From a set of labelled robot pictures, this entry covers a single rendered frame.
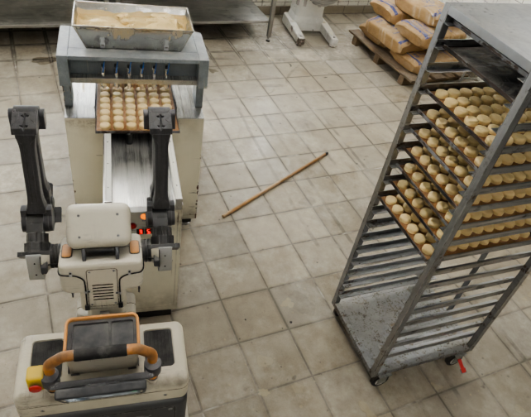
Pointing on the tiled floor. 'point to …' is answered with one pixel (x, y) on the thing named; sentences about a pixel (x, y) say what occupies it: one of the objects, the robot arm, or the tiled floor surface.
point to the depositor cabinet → (89, 184)
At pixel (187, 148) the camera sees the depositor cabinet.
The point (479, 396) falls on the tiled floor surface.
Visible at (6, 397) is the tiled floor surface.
